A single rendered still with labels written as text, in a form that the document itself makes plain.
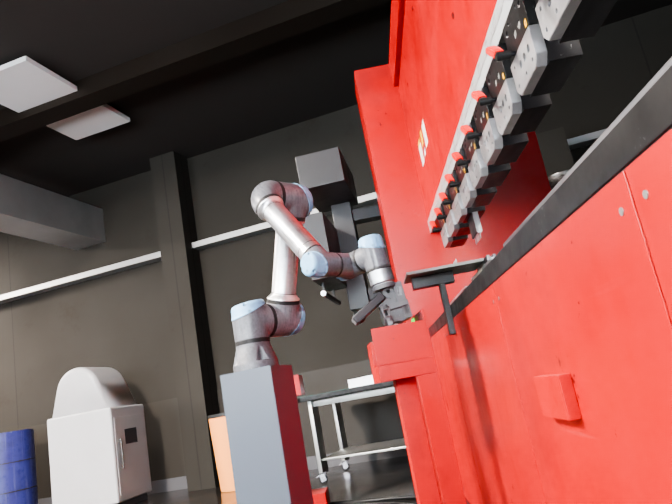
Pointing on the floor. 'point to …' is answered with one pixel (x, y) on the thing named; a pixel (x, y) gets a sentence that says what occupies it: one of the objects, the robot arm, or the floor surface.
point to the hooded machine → (97, 440)
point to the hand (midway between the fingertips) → (395, 352)
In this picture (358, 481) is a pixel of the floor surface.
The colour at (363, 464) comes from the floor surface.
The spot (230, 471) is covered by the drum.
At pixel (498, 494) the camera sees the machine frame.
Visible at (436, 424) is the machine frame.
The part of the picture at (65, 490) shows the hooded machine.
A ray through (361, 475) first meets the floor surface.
